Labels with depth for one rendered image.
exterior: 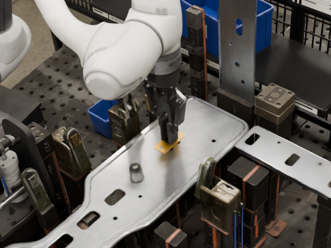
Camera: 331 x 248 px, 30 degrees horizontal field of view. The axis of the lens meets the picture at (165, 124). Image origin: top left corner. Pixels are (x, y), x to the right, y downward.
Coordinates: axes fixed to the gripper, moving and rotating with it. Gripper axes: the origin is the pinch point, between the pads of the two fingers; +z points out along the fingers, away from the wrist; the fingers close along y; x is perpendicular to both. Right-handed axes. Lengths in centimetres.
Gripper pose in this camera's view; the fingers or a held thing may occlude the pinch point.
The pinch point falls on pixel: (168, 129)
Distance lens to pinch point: 153.8
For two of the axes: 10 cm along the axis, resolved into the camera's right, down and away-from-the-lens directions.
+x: 6.6, -5.5, 5.1
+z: 0.8, 7.3, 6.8
